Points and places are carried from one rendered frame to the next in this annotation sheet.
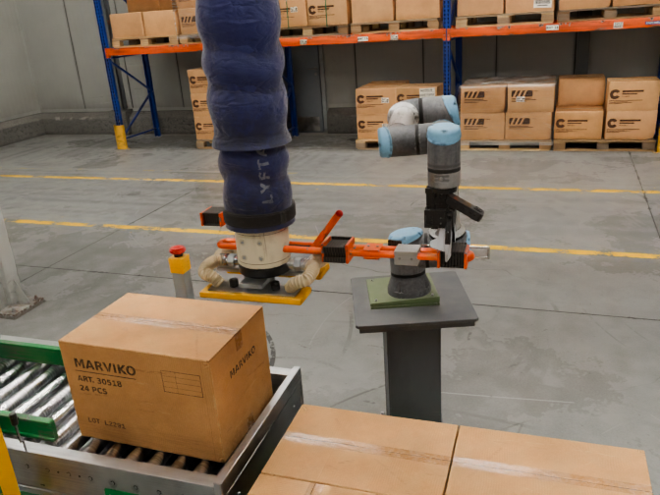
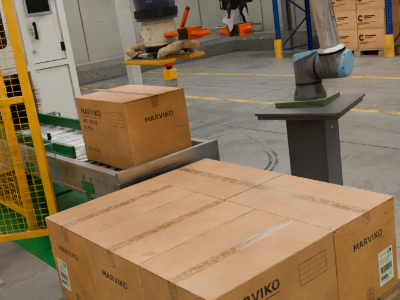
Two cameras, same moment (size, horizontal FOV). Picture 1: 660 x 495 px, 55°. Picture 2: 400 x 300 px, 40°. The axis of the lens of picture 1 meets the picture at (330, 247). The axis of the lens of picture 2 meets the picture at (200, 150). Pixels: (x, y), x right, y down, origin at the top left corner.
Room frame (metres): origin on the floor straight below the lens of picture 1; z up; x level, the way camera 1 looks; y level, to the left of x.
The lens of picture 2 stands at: (-0.47, -1.47, 1.41)
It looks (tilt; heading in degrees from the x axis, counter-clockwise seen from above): 15 degrees down; 33
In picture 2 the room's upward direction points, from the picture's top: 8 degrees counter-clockwise
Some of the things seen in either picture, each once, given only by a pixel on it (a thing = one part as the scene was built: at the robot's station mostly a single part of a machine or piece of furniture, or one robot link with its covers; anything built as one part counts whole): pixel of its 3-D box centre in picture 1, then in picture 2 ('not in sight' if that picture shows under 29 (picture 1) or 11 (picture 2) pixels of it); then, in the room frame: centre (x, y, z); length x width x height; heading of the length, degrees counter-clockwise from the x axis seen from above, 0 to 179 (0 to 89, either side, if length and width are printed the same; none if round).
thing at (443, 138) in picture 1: (443, 147); not in sight; (1.72, -0.33, 1.58); 0.10 x 0.09 x 0.12; 170
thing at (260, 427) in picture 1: (263, 423); (169, 159); (1.92, 0.29, 0.58); 0.70 x 0.03 x 0.06; 160
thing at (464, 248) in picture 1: (453, 255); (239, 29); (1.70, -0.35, 1.27); 0.08 x 0.07 x 0.05; 71
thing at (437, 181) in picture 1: (443, 179); not in sight; (1.72, -0.33, 1.49); 0.10 x 0.09 x 0.05; 160
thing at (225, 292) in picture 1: (254, 287); (147, 58); (1.81, 0.24, 1.16); 0.34 x 0.10 x 0.05; 71
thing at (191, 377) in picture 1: (172, 370); (133, 125); (2.05, 0.61, 0.75); 0.60 x 0.40 x 0.40; 69
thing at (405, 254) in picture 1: (408, 254); (219, 32); (1.75, -0.23, 1.26); 0.07 x 0.07 x 0.04; 71
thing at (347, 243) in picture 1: (338, 248); (189, 33); (1.82, -0.03, 1.27); 0.10 x 0.08 x 0.06; 161
